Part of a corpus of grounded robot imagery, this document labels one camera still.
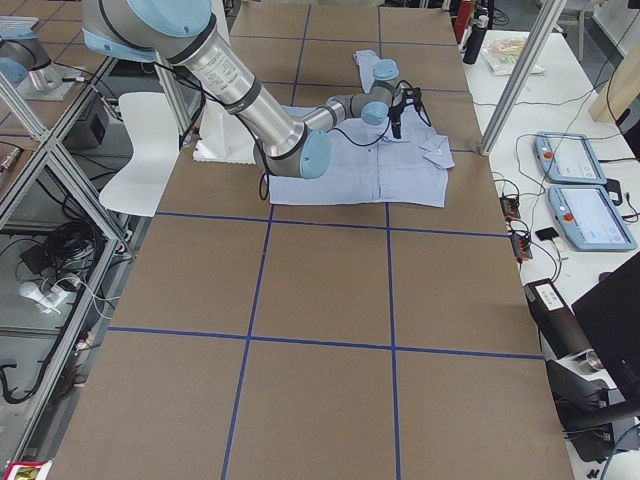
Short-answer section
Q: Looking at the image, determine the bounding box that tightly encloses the blue teach pendant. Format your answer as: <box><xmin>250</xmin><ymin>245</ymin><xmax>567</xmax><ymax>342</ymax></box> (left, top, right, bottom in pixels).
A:
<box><xmin>534</xmin><ymin>132</ymin><xmax>607</xmax><ymax>186</ymax></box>
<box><xmin>548</xmin><ymin>185</ymin><xmax>637</xmax><ymax>252</ymax></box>

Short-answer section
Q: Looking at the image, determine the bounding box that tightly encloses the light blue striped shirt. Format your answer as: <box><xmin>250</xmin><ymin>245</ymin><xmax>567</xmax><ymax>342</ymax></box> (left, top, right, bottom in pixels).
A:
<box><xmin>269</xmin><ymin>50</ymin><xmax>455</xmax><ymax>207</ymax></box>

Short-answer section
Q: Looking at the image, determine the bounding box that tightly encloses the aluminium frame post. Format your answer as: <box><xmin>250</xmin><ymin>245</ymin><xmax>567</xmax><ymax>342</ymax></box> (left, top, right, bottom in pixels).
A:
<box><xmin>479</xmin><ymin>0</ymin><xmax>566</xmax><ymax>156</ymax></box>

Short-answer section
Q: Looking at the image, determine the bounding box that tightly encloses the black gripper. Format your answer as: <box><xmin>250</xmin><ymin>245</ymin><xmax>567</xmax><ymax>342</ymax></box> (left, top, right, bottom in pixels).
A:
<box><xmin>389</xmin><ymin>98</ymin><xmax>405</xmax><ymax>139</ymax></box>

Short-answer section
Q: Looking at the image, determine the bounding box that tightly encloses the lower blue teach pendant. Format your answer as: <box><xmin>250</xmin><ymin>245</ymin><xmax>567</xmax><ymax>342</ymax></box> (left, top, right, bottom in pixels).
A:
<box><xmin>548</xmin><ymin>185</ymin><xmax>637</xmax><ymax>252</ymax></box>

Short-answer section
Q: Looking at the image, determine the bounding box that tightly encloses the black monitor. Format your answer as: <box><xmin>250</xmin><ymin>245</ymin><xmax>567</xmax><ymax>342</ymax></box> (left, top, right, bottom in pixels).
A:
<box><xmin>572</xmin><ymin>255</ymin><xmax>640</xmax><ymax>399</ymax></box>

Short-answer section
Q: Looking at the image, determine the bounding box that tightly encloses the black water bottle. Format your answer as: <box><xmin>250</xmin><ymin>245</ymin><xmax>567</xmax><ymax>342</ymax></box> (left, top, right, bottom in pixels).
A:
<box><xmin>462</xmin><ymin>15</ymin><xmax>489</xmax><ymax>65</ymax></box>

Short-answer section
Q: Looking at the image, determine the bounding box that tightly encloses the upper blue teach pendant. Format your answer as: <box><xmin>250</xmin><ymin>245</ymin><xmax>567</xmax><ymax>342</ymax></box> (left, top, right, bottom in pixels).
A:
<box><xmin>534</xmin><ymin>132</ymin><xmax>607</xmax><ymax>186</ymax></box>

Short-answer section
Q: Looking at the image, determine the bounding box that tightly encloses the white chair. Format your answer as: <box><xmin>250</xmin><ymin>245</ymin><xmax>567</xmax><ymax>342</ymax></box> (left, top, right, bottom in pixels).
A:
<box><xmin>99</xmin><ymin>92</ymin><xmax>185</xmax><ymax>217</ymax></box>

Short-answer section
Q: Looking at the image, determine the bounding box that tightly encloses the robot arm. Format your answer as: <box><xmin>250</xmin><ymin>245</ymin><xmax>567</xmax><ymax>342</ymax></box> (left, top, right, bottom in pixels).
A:
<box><xmin>1</xmin><ymin>27</ymin><xmax>61</xmax><ymax>92</ymax></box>
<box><xmin>82</xmin><ymin>0</ymin><xmax>400</xmax><ymax>179</ymax></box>

